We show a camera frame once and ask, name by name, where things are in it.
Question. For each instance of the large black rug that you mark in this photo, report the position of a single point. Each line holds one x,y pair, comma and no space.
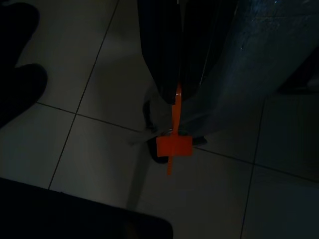
74,219

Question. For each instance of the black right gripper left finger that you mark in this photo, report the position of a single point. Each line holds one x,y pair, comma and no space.
162,44

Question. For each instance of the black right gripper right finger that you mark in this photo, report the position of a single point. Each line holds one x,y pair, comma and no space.
199,37

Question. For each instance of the person in black clothes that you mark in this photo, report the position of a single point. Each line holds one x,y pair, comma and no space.
17,87

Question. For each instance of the orange key tag keyring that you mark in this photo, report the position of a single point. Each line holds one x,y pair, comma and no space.
174,147

